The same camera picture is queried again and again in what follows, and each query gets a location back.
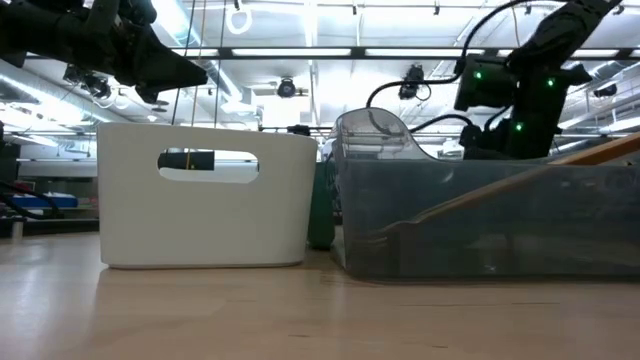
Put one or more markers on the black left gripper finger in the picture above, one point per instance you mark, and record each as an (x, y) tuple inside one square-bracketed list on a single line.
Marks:
[(172, 88), (160, 65)]

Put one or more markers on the wooden spatula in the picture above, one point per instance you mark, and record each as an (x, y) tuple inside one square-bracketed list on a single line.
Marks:
[(500, 191)]

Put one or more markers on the smoky grey transparent bin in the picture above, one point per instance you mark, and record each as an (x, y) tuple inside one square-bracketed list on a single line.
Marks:
[(450, 240)]

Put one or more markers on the white plastic bin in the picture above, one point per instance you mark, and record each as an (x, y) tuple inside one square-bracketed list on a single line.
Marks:
[(200, 225)]

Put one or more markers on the teal plastic bin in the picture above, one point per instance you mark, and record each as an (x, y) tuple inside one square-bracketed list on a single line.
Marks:
[(321, 215)]

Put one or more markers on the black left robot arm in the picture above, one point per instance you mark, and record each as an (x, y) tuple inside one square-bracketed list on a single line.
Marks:
[(10, 25)]

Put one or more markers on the small black ceiling fixture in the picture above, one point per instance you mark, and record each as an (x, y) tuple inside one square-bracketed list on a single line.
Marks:
[(606, 91)]

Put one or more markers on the round black ceiling fixture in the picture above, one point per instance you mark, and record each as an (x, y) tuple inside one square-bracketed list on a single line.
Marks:
[(286, 88)]

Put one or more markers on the blue box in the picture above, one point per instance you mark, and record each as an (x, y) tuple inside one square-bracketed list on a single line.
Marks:
[(45, 201)]

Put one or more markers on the black overhead rig bar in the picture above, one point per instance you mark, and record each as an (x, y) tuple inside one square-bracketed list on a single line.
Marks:
[(357, 52)]

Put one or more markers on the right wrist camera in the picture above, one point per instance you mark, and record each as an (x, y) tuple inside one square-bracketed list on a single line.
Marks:
[(490, 90)]

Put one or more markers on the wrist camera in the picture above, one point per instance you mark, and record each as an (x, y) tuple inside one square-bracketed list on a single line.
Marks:
[(490, 90), (135, 10)]

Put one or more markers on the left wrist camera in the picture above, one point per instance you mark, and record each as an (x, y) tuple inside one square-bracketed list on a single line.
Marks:
[(135, 10)]

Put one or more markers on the grey ceiling air duct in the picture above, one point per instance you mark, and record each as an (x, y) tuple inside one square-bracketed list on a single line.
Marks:
[(615, 75)]

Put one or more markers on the black overhead camera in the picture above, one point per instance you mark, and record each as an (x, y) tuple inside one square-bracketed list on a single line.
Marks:
[(412, 82)]

